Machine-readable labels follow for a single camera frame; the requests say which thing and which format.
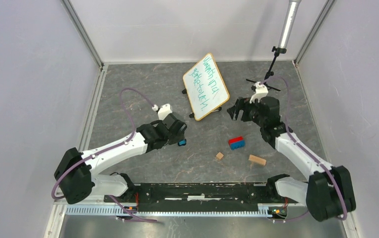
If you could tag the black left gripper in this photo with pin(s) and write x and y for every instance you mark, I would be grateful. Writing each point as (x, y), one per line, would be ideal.
(179, 136)

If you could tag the red and blue toy brick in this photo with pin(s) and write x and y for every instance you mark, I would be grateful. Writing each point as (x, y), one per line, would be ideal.
(237, 142)

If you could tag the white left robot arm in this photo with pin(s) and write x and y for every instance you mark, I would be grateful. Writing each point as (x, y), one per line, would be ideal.
(79, 174)

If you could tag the small wood-framed whiteboard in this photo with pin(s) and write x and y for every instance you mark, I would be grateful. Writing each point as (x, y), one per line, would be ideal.
(205, 87)

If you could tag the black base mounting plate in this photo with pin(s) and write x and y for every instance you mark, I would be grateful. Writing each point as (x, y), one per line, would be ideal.
(200, 197)

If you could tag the black tripod stand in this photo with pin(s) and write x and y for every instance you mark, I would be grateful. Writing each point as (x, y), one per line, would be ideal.
(277, 51)

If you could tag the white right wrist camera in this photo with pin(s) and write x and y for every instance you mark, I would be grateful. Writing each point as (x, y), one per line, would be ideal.
(260, 91)

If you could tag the blue whiteboard eraser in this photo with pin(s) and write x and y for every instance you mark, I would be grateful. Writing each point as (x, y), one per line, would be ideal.
(182, 142)

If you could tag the small wooden cube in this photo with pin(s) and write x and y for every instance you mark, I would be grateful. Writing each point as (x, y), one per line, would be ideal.
(219, 156)

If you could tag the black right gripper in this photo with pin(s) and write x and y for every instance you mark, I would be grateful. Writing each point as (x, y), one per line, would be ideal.
(240, 103)

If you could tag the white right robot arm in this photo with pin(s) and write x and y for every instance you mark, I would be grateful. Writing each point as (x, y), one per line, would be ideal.
(328, 193)

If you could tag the long wooden block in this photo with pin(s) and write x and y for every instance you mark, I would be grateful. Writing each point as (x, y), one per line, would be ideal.
(257, 160)

